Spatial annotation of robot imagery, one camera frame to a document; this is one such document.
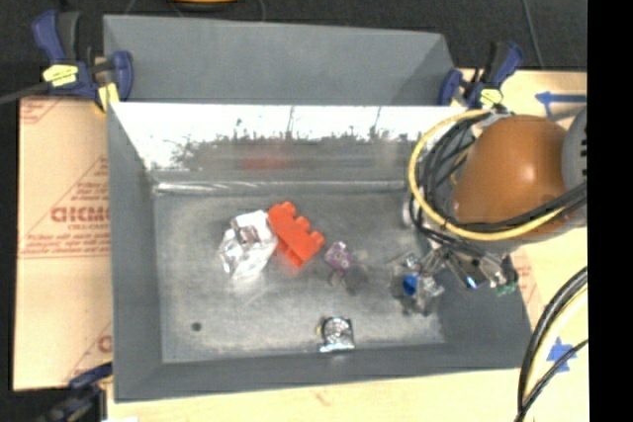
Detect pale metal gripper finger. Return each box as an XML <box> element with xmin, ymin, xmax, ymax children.
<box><xmin>392</xmin><ymin>253</ymin><xmax>432</xmax><ymax>279</ymax></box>
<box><xmin>407</xmin><ymin>275</ymin><xmax>445</xmax><ymax>313</ymax></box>

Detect small purple toy piece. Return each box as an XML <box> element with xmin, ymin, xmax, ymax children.
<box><xmin>323</xmin><ymin>240</ymin><xmax>357</xmax><ymax>274</ymax></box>

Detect shiny silver round object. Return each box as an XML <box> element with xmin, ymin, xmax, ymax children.
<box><xmin>316</xmin><ymin>314</ymin><xmax>357</xmax><ymax>355</ymax></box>

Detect red toy building brick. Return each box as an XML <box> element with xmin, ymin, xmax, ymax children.
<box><xmin>266</xmin><ymin>201</ymin><xmax>326</xmax><ymax>269</ymax></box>

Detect clear plastic block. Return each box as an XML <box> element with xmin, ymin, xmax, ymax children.
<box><xmin>218</xmin><ymin>210</ymin><xmax>279</xmax><ymax>283</ymax></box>

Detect grey metal bin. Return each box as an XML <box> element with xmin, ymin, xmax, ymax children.
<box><xmin>102</xmin><ymin>14</ymin><xmax>536</xmax><ymax>401</ymax></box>

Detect brown cardboard board red print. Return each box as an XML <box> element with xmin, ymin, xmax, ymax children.
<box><xmin>12</xmin><ymin>96</ymin><xmax>116</xmax><ymax>392</ymax></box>

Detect black cylinder on white bracket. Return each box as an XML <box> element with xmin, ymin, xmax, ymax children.
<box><xmin>497</xmin><ymin>254</ymin><xmax>518</xmax><ymax>286</ymax></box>

